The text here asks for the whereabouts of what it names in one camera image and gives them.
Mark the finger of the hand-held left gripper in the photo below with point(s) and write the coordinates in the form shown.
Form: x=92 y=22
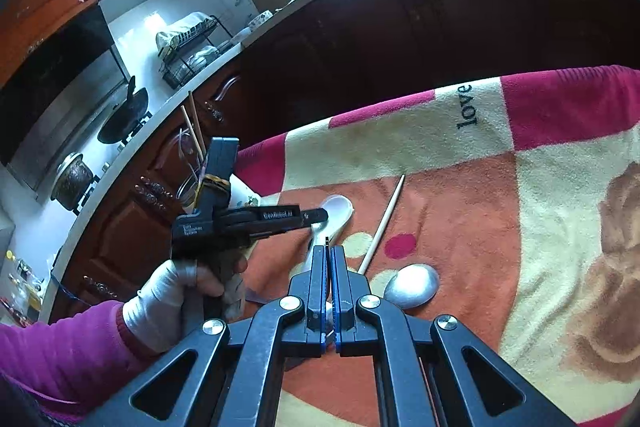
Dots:
x=280 y=214

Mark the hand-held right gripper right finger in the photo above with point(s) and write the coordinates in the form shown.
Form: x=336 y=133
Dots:
x=340 y=267

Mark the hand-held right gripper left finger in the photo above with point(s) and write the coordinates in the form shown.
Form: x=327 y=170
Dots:
x=317 y=267

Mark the white steel utensil jar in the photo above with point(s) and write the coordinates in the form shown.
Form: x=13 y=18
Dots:
x=245 y=197

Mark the white ceramic spoon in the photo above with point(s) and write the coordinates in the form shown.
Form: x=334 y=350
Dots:
x=337 y=209

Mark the oval steel spoon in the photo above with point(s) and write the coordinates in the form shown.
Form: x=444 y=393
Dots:
x=412 y=284

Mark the person's left forearm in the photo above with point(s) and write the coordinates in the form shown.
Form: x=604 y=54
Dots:
x=60 y=357

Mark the person's left hand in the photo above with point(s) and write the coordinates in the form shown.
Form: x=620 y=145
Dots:
x=160 y=302

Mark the pale wooden chopstick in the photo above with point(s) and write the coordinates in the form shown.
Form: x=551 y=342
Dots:
x=382 y=227
x=187 y=127

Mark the black wok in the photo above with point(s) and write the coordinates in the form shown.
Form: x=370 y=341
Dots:
x=122 y=122

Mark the lidded cooking pot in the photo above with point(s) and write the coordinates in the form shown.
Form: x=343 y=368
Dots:
x=72 y=179

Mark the grey kitchen countertop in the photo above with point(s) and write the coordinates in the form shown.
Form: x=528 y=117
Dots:
x=220 y=57

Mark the black dish rack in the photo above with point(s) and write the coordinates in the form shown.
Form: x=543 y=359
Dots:
x=190 y=52

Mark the black range hood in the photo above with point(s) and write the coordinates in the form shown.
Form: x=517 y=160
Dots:
x=55 y=82

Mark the patterned fleece blanket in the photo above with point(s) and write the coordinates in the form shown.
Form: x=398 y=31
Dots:
x=550 y=207

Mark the dark wooden base cabinets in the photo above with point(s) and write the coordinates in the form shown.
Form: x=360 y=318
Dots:
x=400 y=32

